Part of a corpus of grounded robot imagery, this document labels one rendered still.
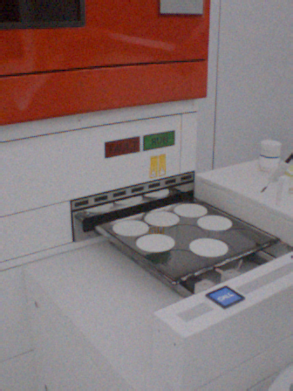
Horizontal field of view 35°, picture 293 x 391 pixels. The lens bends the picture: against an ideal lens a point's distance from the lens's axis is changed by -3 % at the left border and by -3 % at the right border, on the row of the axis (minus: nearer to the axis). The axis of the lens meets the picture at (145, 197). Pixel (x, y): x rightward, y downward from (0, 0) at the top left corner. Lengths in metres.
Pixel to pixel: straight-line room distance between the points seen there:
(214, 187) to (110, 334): 0.65
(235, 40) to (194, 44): 2.31
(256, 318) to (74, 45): 0.75
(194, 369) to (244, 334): 0.13
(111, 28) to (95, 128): 0.28
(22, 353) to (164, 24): 1.04
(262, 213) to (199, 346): 0.61
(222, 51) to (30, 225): 2.59
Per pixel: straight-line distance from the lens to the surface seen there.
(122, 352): 1.01
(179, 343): 0.85
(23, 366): 1.54
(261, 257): 1.33
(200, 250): 1.22
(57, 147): 1.27
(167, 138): 1.45
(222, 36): 3.61
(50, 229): 1.33
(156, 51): 1.32
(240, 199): 1.44
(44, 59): 1.16
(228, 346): 0.94
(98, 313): 1.12
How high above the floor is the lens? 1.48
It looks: 22 degrees down
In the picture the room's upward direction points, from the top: straight up
